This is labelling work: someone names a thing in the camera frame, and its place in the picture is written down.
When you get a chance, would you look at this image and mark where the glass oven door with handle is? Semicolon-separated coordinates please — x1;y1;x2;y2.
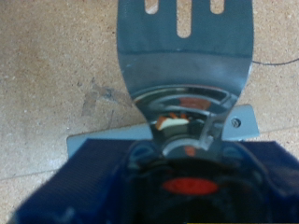
65;104;262;160

